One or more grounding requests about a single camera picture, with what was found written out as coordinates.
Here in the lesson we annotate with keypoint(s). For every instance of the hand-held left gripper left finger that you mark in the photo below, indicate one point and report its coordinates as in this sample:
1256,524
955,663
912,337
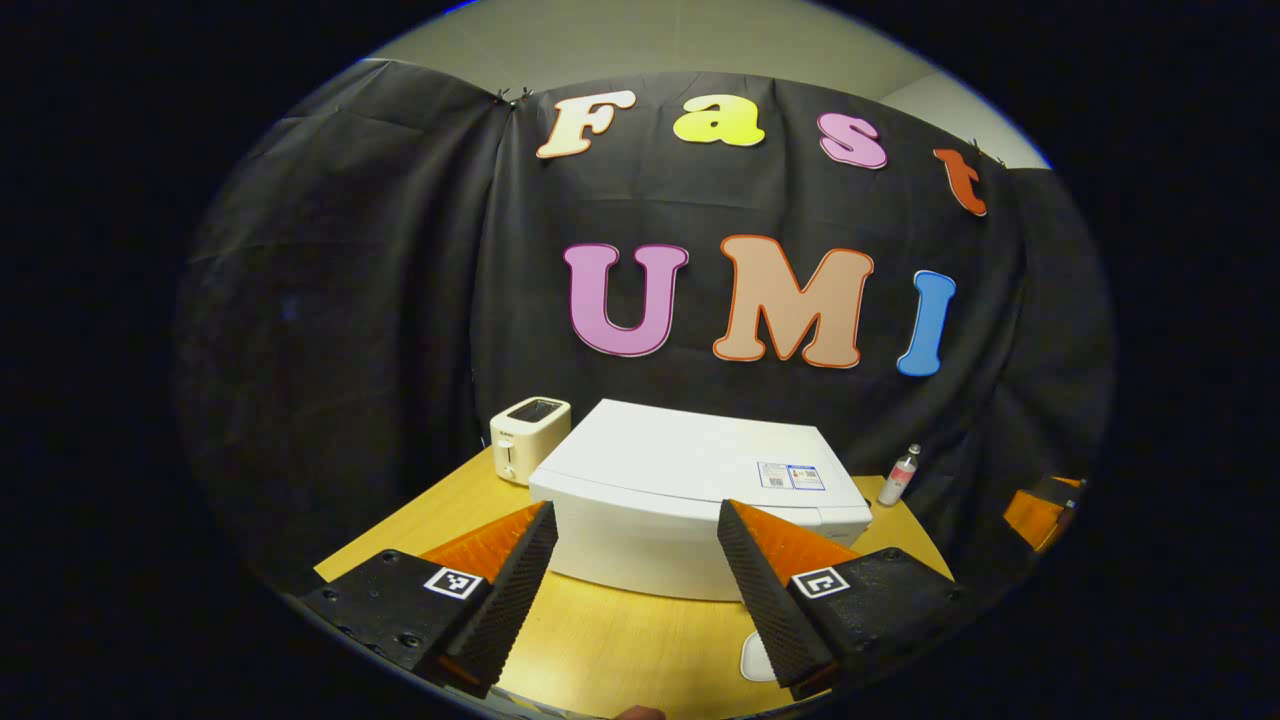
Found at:
510,598

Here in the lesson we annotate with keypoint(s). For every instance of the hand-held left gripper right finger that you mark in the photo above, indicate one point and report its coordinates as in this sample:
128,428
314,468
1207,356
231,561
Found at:
768,610

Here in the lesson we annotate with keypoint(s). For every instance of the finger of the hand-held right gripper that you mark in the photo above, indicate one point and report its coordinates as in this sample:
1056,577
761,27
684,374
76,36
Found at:
1035,515

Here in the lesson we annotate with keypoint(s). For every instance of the white microwave oven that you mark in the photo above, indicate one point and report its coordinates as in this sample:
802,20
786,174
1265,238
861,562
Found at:
680,450

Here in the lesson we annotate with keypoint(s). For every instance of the white square plate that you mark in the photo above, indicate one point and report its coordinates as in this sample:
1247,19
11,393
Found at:
756,658

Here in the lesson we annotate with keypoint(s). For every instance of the small clear bottle pink label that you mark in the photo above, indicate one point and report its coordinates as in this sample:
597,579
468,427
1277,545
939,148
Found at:
897,482

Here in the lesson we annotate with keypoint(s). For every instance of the white toaster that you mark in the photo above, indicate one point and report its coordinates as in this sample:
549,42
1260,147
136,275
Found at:
525,445

